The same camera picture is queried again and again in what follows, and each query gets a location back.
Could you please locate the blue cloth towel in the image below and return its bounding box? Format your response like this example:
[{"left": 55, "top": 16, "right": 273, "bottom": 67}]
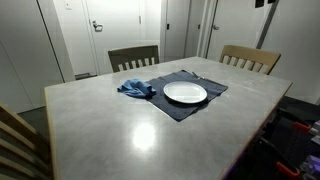
[{"left": 116, "top": 78, "right": 158, "bottom": 100}]

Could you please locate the white round plate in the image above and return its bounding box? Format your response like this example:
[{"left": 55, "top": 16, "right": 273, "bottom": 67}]
[{"left": 162, "top": 80, "right": 209, "bottom": 105}]

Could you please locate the dark blue fabric placemat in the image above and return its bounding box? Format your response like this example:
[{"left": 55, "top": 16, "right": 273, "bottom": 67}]
[{"left": 145, "top": 69, "right": 229, "bottom": 122}]

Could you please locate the dark brown wooden chair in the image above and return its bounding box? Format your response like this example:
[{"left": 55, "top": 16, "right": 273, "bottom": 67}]
[{"left": 107, "top": 44, "right": 160, "bottom": 74}]

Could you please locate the white door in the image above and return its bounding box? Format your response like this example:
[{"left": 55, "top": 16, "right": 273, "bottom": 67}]
[
  {"left": 83, "top": 0, "right": 144, "bottom": 76},
  {"left": 206, "top": 0, "right": 269, "bottom": 63}
]

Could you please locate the light wooden chair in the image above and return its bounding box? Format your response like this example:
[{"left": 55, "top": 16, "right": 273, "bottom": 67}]
[
  {"left": 0, "top": 101, "right": 54, "bottom": 180},
  {"left": 218, "top": 44, "right": 282, "bottom": 76}
]

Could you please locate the orange handled bar clamp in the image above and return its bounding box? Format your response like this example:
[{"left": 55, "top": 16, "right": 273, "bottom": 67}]
[
  {"left": 275, "top": 161, "right": 302, "bottom": 178},
  {"left": 293, "top": 121, "right": 313, "bottom": 133}
]

